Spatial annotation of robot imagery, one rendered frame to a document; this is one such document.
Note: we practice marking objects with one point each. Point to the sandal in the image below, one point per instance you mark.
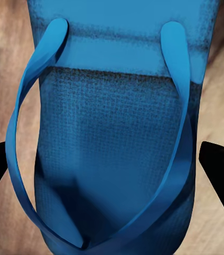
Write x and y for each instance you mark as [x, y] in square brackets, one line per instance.
[120, 87]

